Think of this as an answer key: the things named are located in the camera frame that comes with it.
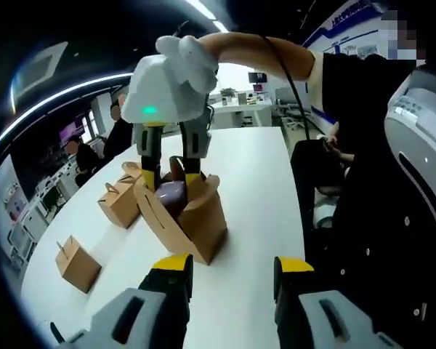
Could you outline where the bright window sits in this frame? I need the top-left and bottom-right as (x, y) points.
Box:
(217, 62), (254, 96)

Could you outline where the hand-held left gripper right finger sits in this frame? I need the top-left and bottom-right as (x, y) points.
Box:
(273, 255), (404, 349)

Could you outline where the black cable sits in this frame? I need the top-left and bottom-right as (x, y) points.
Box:
(262, 33), (312, 143)

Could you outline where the white shelving unit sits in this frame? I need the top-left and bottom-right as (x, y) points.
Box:
(0, 155), (78, 270)

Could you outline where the ceiling air conditioner vent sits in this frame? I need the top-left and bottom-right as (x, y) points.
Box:
(12, 41), (70, 107)

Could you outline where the white office desk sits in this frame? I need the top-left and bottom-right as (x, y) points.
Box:
(209, 95), (274, 129)

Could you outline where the straight ceiling light strip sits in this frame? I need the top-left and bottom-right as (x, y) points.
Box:
(187, 0), (229, 33)

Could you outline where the purple display screen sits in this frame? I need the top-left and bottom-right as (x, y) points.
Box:
(58, 121), (85, 143)

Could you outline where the black desktop monitor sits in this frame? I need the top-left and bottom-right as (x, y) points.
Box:
(247, 71), (269, 92)

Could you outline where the curved ceiling light strip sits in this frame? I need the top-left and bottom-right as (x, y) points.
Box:
(0, 70), (134, 145)

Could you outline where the purple item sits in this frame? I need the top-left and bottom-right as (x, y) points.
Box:
(153, 180), (187, 220)

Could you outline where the white chest-worn device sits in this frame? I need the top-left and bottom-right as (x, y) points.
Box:
(382, 66), (436, 252)

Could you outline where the person's right hand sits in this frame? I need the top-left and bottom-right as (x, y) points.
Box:
(156, 34), (220, 96)

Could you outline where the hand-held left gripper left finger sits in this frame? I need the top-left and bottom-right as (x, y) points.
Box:
(49, 253), (195, 349)

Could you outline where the blue white wall poster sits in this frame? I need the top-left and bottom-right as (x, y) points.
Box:
(300, 0), (390, 127)

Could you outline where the brown paper box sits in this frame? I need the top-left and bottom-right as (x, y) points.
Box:
(54, 235), (103, 295)
(97, 182), (143, 230)
(117, 161), (147, 190)
(132, 156), (229, 267)

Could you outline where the grey office chair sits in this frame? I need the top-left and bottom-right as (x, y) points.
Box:
(275, 86), (307, 131)

